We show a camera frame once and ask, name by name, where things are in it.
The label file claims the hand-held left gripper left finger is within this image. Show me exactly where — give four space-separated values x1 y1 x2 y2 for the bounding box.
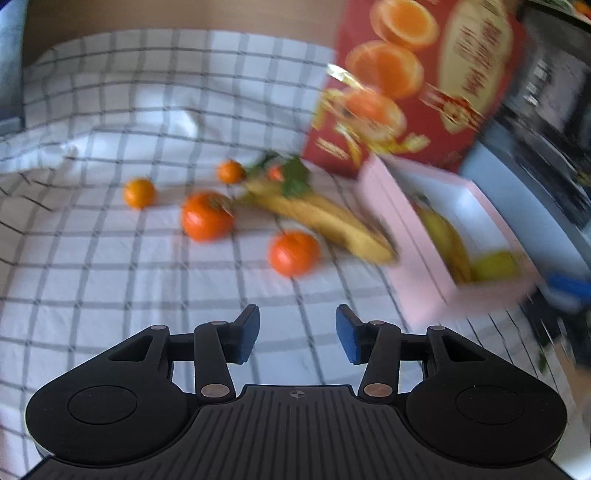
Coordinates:
106 304 260 400

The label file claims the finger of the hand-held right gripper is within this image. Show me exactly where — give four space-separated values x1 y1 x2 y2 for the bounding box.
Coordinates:
547 272 591 313

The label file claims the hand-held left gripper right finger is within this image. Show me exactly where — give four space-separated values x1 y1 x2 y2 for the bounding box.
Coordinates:
335 304 491 398

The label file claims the green apple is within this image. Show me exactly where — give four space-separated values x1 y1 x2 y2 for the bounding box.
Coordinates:
471 250 525 282

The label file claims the pink cardboard box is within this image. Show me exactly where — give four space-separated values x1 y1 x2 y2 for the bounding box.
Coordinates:
355 154 541 319

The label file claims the large spotted yellow banana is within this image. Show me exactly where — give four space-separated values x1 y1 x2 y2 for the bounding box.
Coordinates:
413 196 474 283

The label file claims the mandarin with leafy stem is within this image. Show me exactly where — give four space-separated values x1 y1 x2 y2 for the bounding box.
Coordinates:
181 191 235 242

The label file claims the white checkered tablecloth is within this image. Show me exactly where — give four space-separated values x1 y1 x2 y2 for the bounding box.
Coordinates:
0 28 568 480

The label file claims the mandarin with big green leaves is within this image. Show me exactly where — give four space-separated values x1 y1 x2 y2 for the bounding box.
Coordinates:
252 154 311 199

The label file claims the small orange mandarin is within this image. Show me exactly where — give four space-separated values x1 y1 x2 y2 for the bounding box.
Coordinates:
217 160 246 184

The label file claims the black glass-front appliance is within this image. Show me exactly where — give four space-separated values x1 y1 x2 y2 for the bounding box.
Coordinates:
462 0 591 296

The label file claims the red orange-print carton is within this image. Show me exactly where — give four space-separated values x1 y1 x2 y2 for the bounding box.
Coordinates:
302 0 527 178

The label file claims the dark flat screen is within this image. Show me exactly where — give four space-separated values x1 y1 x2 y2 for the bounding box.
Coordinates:
0 0 29 134

